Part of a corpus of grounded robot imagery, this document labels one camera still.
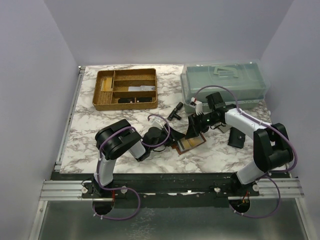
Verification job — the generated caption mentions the black snap wallet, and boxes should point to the black snap wallet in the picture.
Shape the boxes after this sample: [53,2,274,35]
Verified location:
[227,127,246,149]

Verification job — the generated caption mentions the black T-shaped pipe fitting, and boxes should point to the black T-shaped pipe fitting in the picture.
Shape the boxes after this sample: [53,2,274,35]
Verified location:
[167,102,184,121]

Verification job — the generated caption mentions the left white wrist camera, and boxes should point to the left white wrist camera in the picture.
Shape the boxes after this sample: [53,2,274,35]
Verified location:
[147,114,163,130]

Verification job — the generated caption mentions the white card in tray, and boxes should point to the white card in tray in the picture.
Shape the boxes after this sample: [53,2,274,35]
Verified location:
[128,85,156,92]

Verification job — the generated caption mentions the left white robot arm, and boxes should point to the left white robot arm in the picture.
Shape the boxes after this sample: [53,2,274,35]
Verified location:
[92,119,185,198]

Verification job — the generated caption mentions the clear lidded plastic box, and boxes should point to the clear lidded plastic box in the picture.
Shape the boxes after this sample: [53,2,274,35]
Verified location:
[180,60,270,114]

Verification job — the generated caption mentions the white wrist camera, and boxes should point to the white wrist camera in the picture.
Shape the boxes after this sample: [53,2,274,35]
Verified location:
[190,97,203,115]
[147,114,163,130]

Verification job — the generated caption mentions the brown leather card holder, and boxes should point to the brown leather card holder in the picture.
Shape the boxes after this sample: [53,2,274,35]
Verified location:
[172,134,206,155]

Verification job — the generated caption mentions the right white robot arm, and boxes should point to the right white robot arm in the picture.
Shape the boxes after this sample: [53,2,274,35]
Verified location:
[185,92,294,196]

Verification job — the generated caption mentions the black item in tray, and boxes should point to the black item in tray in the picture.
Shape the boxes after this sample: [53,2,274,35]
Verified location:
[117,97,153,104]

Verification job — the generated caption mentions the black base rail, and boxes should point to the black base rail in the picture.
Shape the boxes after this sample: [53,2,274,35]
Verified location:
[50,172,259,208]

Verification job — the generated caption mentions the grey card wallet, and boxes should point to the grey card wallet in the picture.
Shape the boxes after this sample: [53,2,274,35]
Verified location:
[217,124,231,133]

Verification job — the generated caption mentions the brown cork organizer tray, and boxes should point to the brown cork organizer tray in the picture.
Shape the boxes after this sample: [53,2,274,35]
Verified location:
[92,68,158,111]

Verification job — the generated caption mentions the gold card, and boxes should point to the gold card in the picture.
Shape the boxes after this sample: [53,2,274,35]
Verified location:
[101,76,113,92]

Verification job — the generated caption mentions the tan credit card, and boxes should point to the tan credit card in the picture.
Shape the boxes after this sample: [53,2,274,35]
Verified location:
[177,135,204,152]

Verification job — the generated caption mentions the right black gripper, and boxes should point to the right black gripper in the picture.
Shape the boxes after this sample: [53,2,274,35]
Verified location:
[185,111,220,139]

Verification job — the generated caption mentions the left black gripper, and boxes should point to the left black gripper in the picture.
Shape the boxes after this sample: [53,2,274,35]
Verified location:
[149,123,185,152]

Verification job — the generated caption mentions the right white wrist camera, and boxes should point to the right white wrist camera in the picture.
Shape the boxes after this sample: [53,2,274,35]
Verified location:
[190,97,203,115]

